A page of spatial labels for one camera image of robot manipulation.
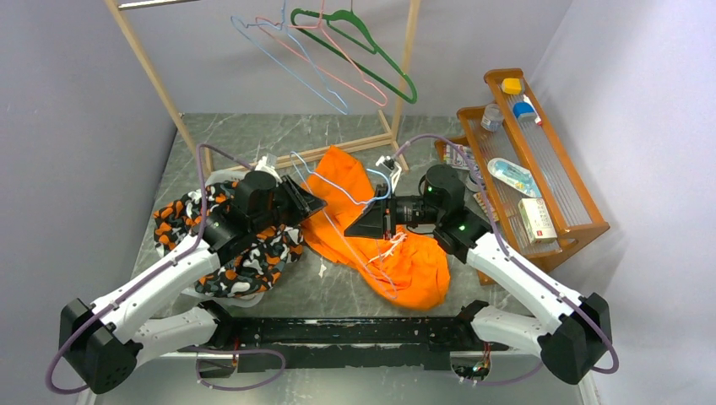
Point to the patterned dark shorts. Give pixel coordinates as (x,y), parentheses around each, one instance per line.
(246,257)

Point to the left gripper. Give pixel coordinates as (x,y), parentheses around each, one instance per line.
(301,204)

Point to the white red box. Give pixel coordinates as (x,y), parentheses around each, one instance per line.
(536,221)

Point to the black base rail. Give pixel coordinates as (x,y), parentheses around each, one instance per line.
(266,343)

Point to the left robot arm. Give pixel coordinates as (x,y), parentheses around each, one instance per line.
(105,341)

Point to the blue wire hanger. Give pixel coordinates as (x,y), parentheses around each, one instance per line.
(291,61)
(387,181)

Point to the orange pill blister strip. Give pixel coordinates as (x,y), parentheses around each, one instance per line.
(486,205)

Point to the orange shorts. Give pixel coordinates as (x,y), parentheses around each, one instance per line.
(411,271)

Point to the red white marker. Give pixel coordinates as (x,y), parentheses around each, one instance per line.
(536,115)

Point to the snack packet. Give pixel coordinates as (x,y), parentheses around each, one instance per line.
(458,156)

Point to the blue eraser block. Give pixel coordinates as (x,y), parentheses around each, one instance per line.
(522,111)

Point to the yellow sponge block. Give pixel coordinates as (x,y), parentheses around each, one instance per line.
(512,86)

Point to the pink hanger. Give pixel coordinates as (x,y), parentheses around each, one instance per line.
(308,41)

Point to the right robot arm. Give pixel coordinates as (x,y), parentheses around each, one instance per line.
(567,331)

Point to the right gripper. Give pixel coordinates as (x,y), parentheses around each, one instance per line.
(374,221)

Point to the wooden clothes rack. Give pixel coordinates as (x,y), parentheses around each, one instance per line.
(405,91)

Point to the orange wooden shelf rack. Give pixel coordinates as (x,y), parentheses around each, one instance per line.
(573,212)

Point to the small plastic bottle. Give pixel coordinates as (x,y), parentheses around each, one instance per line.
(492,118)

